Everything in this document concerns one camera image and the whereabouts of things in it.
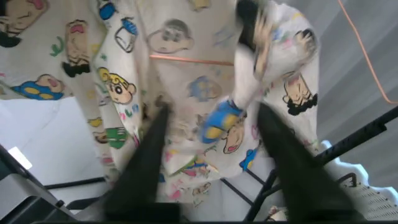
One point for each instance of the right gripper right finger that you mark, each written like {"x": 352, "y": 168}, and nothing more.
{"x": 304, "y": 186}

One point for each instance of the white laundry basket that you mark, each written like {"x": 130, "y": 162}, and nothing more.
{"x": 373, "y": 199}

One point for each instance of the black clothes rack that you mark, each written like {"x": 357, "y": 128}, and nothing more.
{"x": 357, "y": 138}

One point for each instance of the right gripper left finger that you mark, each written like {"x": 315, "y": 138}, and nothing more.
{"x": 140, "y": 186}

